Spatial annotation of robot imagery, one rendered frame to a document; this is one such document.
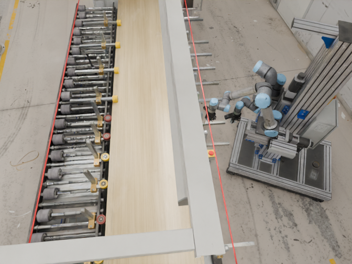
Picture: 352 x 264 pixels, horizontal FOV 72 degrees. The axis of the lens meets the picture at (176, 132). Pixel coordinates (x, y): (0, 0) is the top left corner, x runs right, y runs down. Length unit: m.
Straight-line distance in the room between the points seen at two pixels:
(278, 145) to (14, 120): 3.72
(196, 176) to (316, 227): 3.02
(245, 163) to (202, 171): 2.64
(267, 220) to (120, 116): 2.19
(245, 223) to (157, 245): 2.69
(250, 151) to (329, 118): 1.12
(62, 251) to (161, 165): 1.81
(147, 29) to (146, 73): 0.88
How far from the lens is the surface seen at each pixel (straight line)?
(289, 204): 3.55
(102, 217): 2.32
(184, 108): 0.80
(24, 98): 4.63
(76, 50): 3.72
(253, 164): 3.32
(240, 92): 2.28
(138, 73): 3.14
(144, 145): 2.51
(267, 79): 2.41
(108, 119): 2.74
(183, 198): 0.75
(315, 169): 3.65
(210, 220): 0.66
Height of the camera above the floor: 3.10
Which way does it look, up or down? 59 degrees down
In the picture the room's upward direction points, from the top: 2 degrees clockwise
